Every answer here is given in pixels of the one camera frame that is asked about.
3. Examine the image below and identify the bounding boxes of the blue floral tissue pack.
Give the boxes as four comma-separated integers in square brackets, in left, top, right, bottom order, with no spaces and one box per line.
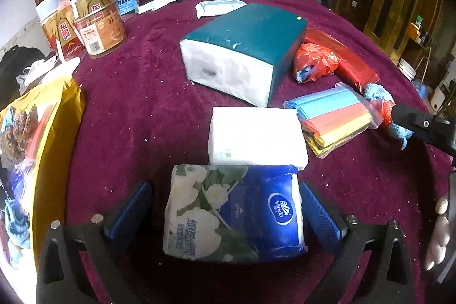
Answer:
[163,163,309,262]

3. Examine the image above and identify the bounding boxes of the red wrapped pack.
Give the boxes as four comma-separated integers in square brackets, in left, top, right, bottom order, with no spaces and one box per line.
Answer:
[304,27,380,87]

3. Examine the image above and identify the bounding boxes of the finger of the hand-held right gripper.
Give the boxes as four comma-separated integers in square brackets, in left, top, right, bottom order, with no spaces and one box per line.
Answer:
[390,102,456,157]

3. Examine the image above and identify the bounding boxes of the blue microfibre cloth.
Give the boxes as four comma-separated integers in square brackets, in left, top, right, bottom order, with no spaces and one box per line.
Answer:
[363,83,414,151]
[3,197,32,262]

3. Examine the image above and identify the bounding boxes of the person's right hand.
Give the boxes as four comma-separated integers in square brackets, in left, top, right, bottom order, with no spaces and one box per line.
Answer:
[424,195,451,272]

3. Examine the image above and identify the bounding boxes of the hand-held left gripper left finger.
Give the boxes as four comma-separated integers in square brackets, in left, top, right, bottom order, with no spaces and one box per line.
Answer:
[36,181,155,304]

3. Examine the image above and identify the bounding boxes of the teal tissue pack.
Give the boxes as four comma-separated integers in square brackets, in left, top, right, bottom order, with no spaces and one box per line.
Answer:
[179,3,309,108]

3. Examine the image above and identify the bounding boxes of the blue water bottle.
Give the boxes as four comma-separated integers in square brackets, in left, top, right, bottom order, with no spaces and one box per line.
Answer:
[413,78,433,101]

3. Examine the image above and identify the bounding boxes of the blue red yellow cloth pack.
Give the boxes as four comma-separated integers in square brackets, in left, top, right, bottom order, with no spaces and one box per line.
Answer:
[283,82,383,158]

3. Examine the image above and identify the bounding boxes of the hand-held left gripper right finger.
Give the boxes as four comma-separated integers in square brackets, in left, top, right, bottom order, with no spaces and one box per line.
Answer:
[298,182,417,304]

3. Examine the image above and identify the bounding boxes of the brown label jar red lid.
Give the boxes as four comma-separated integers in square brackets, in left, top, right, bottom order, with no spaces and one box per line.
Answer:
[73,0,128,59]

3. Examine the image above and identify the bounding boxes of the red plastic bag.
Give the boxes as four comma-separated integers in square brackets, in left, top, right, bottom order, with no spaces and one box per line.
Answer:
[293,43,339,84]

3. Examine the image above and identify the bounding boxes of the white tissue pack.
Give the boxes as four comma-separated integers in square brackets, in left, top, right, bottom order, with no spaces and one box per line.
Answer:
[207,106,310,171]

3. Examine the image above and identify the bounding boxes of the white bucket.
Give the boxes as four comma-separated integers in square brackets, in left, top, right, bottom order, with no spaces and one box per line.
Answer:
[397,58,419,82]

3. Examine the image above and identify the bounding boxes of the white and blue packet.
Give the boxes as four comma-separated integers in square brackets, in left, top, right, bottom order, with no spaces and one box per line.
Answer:
[195,0,247,19]

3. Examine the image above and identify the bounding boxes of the white paper sheets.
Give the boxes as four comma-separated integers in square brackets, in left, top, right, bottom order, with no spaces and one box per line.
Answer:
[137,0,188,14]

